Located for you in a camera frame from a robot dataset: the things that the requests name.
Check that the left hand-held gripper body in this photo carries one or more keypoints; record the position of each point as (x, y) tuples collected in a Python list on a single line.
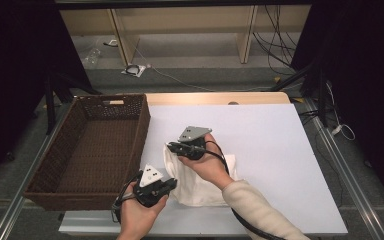
[(150, 176)]

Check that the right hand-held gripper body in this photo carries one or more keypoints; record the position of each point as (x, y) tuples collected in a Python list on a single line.
[(193, 133)]

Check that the white baby shirt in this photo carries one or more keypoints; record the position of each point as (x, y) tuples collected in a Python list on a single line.
[(193, 190)]

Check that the brown woven basket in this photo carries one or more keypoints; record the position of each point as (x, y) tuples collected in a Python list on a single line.
[(96, 150)]

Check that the person's right hand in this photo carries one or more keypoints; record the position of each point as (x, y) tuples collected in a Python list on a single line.
[(211, 166)]

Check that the person's left hand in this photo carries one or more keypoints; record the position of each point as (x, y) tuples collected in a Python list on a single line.
[(140, 220)]

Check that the white table sheet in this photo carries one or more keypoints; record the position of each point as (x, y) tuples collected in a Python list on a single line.
[(263, 133)]

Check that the beige wooden shelf unit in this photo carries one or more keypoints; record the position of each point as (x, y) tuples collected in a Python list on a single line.
[(186, 20)]

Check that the small white tag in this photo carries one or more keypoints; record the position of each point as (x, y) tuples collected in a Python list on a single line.
[(112, 42)]

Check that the clear plastic bag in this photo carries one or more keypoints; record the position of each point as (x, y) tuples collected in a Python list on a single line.
[(91, 56)]

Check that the black metal stand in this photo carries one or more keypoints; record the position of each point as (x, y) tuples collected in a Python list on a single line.
[(323, 100), (49, 100)]

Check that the black curtain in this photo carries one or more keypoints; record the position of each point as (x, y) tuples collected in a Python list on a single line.
[(13, 66), (363, 66)]

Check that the aluminium rail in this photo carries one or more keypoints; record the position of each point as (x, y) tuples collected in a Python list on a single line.
[(356, 195), (8, 223)]

